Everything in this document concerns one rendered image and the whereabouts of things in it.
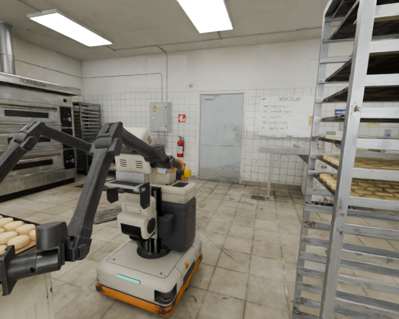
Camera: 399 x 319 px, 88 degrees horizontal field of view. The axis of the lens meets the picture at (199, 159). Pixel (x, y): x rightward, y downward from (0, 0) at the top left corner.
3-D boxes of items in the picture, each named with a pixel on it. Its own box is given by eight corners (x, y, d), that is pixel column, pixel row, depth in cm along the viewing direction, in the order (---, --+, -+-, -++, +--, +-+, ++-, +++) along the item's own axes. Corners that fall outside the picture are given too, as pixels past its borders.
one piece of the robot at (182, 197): (145, 238, 204) (143, 154, 191) (196, 250, 186) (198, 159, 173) (121, 257, 173) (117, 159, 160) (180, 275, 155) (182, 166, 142)
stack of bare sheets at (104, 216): (131, 205, 332) (131, 204, 332) (140, 214, 301) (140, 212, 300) (89, 214, 297) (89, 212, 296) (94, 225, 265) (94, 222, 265)
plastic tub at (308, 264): (305, 276, 180) (307, 260, 177) (294, 261, 201) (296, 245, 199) (340, 278, 179) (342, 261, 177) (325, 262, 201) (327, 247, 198)
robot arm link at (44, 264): (63, 273, 55) (66, 264, 60) (61, 246, 55) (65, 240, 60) (30, 280, 52) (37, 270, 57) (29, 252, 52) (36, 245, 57)
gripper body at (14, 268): (-1, 298, 50) (37, 288, 53) (-7, 259, 48) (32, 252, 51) (9, 280, 55) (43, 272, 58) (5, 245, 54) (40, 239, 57)
